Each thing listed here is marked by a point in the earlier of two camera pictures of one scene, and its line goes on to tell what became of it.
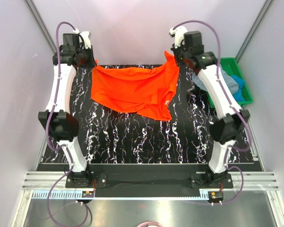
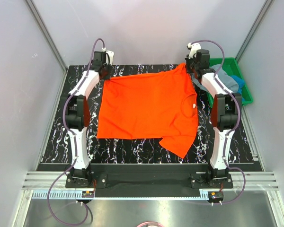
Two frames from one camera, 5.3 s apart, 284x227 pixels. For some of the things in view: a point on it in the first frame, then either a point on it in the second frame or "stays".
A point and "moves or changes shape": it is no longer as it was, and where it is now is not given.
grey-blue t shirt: x=231 y=82 stays
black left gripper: x=92 y=63 -> x=106 y=77
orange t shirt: x=149 y=91 moves or changes shape
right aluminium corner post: x=257 y=24 stays
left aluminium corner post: x=39 y=20 stays
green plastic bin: x=231 y=66 stays
